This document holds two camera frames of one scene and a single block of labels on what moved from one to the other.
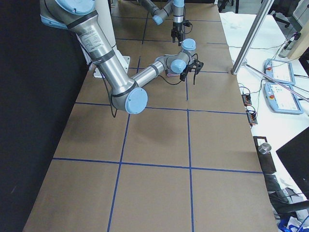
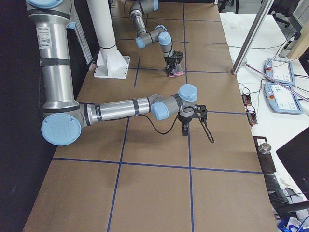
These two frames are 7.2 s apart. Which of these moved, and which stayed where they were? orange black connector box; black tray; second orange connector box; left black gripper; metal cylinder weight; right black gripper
Moved: right black gripper; left black gripper
Stayed: second orange connector box; orange black connector box; metal cylinder weight; black tray
